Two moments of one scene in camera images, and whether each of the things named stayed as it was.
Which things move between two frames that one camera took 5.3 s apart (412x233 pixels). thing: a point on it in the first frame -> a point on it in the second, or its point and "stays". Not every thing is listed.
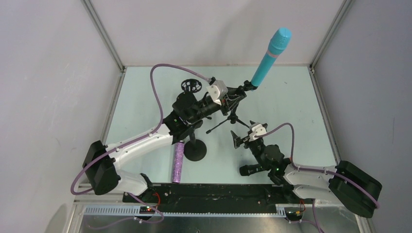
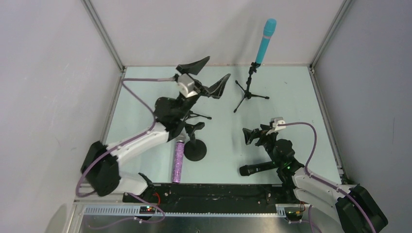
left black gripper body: x=228 y=98 -> x=199 y=85
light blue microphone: x=278 y=43 -> x=270 y=26
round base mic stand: x=195 y=150 stays
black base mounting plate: x=211 y=197 stays
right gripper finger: x=237 y=141 -> x=249 y=135
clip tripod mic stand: x=247 y=86 -> x=254 y=67
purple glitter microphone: x=178 y=162 stays
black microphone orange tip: x=246 y=170 stays
